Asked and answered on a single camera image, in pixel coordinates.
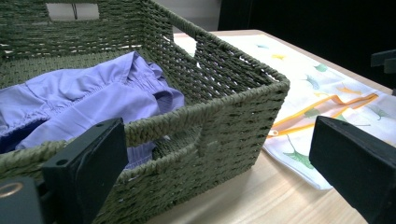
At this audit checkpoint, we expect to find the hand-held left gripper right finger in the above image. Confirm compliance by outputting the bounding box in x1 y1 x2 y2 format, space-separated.
309 115 396 224

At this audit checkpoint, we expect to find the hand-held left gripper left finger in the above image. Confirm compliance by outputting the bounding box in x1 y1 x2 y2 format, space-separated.
41 118 129 224

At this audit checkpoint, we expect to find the purple garment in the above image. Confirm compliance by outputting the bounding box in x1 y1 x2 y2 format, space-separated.
0 50 186 171

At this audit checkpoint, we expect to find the white leaf-print cloth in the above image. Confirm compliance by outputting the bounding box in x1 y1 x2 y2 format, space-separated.
172 32 396 190

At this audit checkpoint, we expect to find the green woven basket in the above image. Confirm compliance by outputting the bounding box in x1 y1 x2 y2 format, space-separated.
0 0 291 224

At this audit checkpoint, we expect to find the black stand part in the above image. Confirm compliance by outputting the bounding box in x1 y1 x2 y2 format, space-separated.
370 49 396 75

